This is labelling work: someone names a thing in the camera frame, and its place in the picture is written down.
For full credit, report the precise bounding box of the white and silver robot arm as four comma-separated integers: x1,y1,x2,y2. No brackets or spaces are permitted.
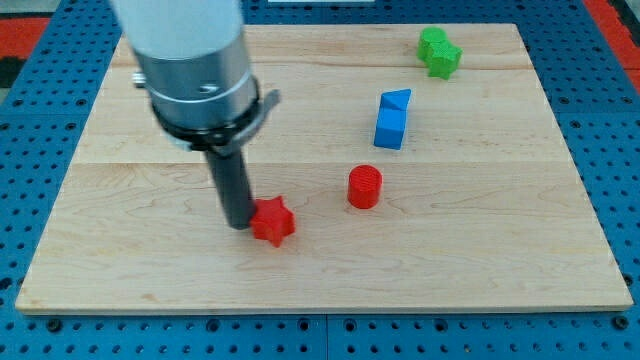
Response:
111,0,280,156

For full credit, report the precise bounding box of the blue triangle block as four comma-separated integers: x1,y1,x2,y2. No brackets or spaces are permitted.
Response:
380,89,412,111

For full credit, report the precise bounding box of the red cylinder block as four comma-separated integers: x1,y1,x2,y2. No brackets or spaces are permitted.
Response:
347,165,383,209

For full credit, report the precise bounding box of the red star block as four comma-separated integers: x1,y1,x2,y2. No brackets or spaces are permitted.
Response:
250,196,296,248

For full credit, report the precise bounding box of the light wooden board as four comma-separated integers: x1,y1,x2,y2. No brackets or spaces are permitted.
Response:
15,24,633,315

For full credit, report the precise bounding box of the blue cube block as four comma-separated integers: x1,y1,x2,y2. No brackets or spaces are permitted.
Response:
373,107,407,150

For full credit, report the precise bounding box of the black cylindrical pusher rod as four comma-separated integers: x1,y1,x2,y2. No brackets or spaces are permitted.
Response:
205,151,255,230

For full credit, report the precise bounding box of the green star block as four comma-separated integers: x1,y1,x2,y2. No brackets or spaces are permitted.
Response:
428,41,463,80

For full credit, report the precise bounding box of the green cylinder block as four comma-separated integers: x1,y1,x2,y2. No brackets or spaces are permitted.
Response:
416,26,447,62

